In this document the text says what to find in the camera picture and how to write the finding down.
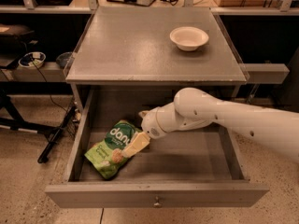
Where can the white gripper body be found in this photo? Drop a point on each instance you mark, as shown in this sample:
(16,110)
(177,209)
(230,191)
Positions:
(149,122)

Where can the green rice chip bag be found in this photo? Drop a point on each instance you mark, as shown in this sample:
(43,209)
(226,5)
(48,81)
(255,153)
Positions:
(105,156)

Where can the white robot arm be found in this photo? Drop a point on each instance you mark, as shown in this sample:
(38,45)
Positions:
(193,109)

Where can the open grey top drawer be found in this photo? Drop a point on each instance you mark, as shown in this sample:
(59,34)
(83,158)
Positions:
(184,169)

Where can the metal drawer knob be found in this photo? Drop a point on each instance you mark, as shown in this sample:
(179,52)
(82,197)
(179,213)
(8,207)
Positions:
(157,203)

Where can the grey cabinet counter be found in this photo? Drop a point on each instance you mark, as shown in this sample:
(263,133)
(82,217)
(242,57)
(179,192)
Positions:
(132,46)

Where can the white paper bowl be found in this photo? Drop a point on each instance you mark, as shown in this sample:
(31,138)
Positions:
(189,38)

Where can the dark small bowl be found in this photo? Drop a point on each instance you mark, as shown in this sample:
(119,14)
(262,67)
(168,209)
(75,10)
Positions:
(64,59)

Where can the grey shelf rack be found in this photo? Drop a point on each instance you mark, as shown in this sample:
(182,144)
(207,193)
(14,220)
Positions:
(217,7)

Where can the black stand legs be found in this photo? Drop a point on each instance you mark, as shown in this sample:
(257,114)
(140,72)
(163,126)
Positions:
(18,123)

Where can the white bowl with cable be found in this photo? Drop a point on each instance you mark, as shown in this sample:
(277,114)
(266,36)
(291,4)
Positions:
(32,60)

